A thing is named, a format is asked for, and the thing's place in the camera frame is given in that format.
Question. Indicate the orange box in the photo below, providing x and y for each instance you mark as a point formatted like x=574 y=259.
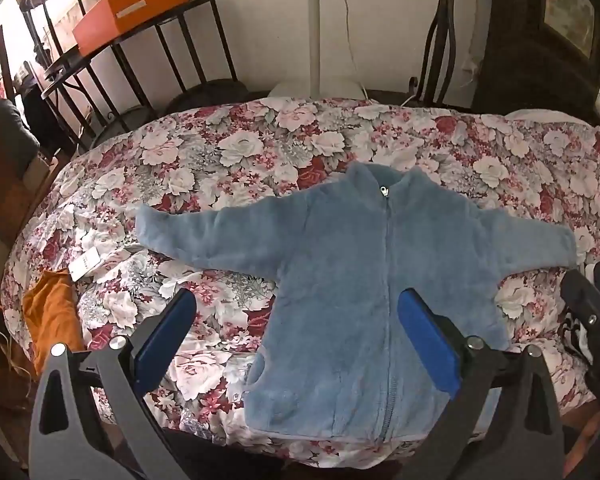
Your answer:
x=130 y=15

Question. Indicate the black metal bed frame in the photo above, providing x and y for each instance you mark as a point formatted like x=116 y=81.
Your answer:
x=442 y=35

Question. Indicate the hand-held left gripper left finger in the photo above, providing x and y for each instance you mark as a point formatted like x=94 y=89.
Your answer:
x=166 y=330

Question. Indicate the white paper tag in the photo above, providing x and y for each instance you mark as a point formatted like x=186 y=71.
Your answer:
x=86 y=262

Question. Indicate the black padded chair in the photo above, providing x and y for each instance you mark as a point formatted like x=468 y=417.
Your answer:
x=5 y=130

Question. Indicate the floral printed blanket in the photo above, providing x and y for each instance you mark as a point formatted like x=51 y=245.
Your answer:
x=205 y=160

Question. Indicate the orange cloth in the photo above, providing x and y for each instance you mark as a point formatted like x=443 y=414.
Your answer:
x=50 y=315

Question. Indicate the brown wooden furniture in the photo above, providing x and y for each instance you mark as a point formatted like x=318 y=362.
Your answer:
x=10 y=195

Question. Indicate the black white patterned cloth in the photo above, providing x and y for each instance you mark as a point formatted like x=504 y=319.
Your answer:
x=574 y=335

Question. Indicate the framed picture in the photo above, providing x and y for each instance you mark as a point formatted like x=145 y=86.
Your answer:
x=570 y=10

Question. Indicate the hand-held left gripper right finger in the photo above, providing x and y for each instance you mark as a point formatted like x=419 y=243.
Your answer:
x=427 y=332

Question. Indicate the blue fleece zip jacket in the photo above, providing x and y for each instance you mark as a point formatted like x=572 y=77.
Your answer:
x=330 y=270

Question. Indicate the black metal side table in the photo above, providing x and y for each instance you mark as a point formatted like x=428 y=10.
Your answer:
x=200 y=2

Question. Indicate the dark wooden cabinet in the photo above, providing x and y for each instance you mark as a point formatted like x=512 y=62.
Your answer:
x=520 y=35

